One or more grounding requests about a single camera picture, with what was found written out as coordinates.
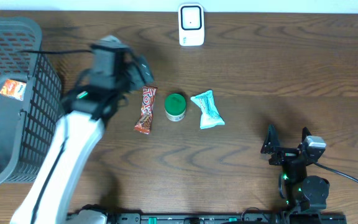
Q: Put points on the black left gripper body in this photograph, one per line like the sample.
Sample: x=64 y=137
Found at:
x=122 y=74

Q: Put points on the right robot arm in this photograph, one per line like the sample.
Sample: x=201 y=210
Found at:
x=305 y=194

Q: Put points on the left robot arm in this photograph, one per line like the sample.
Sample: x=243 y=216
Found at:
x=87 y=108

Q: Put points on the orange snack packet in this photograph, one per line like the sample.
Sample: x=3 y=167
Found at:
x=13 y=89

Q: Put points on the green lid jar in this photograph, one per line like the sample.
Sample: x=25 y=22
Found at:
x=175 y=107

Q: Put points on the grey plastic mesh basket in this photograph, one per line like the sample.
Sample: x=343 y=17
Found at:
x=26 y=127

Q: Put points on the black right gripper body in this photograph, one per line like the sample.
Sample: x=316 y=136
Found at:
x=293 y=172

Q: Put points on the white barcode scanner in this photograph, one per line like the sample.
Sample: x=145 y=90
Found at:
x=191 y=25

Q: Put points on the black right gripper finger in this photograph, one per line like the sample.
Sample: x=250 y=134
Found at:
x=271 y=142
x=305 y=133

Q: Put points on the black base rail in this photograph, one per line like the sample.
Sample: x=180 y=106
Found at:
x=91 y=216

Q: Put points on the red Top chocolate bar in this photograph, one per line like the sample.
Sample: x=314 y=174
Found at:
x=145 y=121

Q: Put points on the light teal snack packet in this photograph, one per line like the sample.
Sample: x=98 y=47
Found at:
x=210 y=116

